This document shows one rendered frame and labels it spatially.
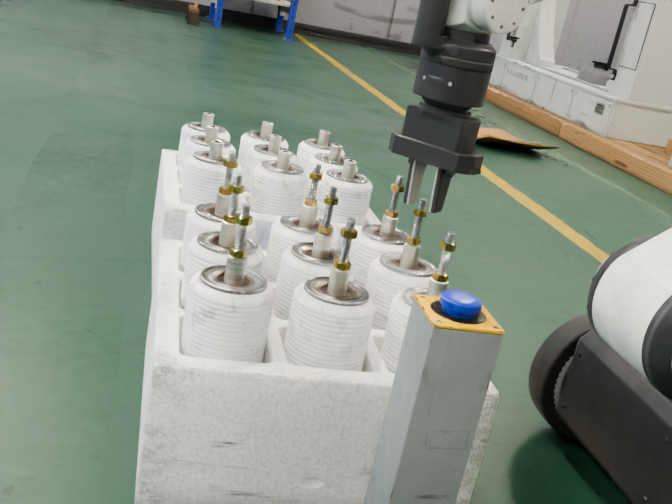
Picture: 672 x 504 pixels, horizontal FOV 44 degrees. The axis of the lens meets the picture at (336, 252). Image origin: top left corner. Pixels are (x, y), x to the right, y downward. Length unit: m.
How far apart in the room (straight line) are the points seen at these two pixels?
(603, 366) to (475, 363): 0.40
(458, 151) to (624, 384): 0.37
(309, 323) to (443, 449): 0.21
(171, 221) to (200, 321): 0.50
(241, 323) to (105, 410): 0.31
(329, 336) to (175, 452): 0.21
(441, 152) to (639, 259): 0.26
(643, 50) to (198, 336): 3.51
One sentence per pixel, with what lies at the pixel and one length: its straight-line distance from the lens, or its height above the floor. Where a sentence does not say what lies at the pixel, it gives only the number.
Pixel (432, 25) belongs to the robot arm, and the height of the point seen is 0.55.
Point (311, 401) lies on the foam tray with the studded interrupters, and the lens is 0.92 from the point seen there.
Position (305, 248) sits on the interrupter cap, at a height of 0.25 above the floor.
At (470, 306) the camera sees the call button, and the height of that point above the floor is 0.33.
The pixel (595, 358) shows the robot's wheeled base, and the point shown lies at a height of 0.17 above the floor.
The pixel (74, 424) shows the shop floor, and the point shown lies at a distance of 1.11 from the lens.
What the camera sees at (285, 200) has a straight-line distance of 1.43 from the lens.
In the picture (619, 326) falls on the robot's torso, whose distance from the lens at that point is 0.93.
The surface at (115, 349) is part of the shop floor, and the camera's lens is 1.30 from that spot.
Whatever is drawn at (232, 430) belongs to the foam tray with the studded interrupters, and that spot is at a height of 0.11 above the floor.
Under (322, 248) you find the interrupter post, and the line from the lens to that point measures 1.04.
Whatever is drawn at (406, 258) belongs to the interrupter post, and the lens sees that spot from 1.07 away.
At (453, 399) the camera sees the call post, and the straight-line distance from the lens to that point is 0.80.
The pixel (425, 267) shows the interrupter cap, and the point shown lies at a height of 0.25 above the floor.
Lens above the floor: 0.60
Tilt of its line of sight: 19 degrees down
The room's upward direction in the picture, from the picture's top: 12 degrees clockwise
